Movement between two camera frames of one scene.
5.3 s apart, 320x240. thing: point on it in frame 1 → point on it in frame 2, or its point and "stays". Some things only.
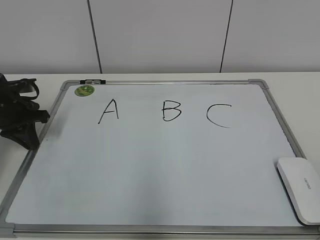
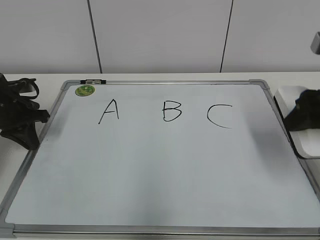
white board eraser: x=301 y=179 → x=306 y=143
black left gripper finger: x=42 y=115 stays
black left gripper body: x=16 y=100 stays
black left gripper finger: x=25 y=133 stays
